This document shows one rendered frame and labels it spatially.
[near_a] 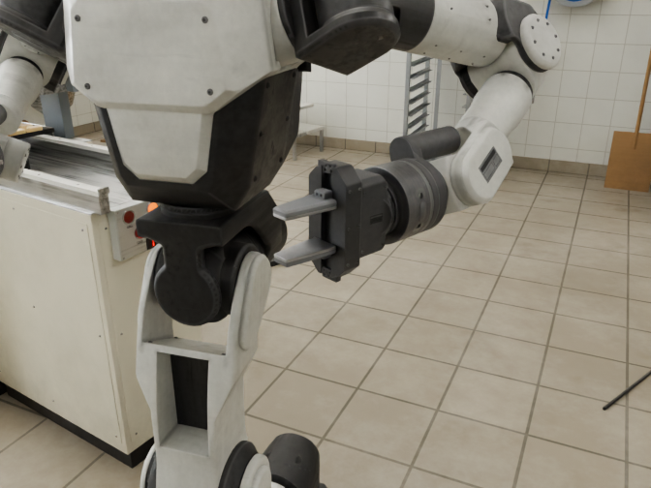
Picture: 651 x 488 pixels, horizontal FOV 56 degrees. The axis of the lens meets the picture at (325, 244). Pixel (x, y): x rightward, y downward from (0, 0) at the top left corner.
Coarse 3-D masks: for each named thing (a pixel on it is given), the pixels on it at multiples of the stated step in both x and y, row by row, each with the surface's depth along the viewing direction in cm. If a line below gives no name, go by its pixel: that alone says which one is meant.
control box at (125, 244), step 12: (120, 204) 157; (132, 204) 157; (144, 204) 160; (108, 216) 154; (120, 216) 154; (120, 228) 155; (132, 228) 158; (120, 240) 156; (132, 240) 159; (144, 240) 163; (120, 252) 157; (132, 252) 160
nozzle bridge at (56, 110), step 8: (56, 88) 213; (64, 88) 216; (72, 88) 215; (40, 96) 229; (48, 96) 226; (56, 96) 223; (64, 96) 224; (48, 104) 227; (56, 104) 224; (64, 104) 225; (48, 112) 229; (56, 112) 226; (64, 112) 225; (48, 120) 230; (56, 120) 228; (64, 120) 226; (56, 128) 229; (64, 128) 227; (72, 128) 229; (56, 136) 231; (64, 136) 228; (72, 136) 230
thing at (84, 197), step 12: (24, 168) 166; (0, 180) 171; (24, 180) 164; (36, 180) 160; (48, 180) 157; (60, 180) 156; (72, 180) 156; (24, 192) 165; (36, 192) 162; (48, 192) 159; (60, 192) 156; (72, 192) 153; (84, 192) 150; (96, 192) 147; (108, 192) 149; (72, 204) 155; (84, 204) 152; (96, 204) 149; (108, 204) 150
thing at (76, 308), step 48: (0, 192) 171; (0, 240) 180; (48, 240) 164; (96, 240) 153; (0, 288) 189; (48, 288) 173; (96, 288) 159; (0, 336) 201; (48, 336) 182; (96, 336) 167; (192, 336) 191; (48, 384) 192; (96, 384) 175; (96, 432) 185; (144, 432) 183
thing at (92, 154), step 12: (36, 144) 207; (48, 144) 203; (60, 144) 199; (72, 144) 195; (84, 144) 193; (96, 144) 193; (60, 156) 201; (72, 156) 197; (84, 156) 194; (96, 156) 190; (108, 156) 187
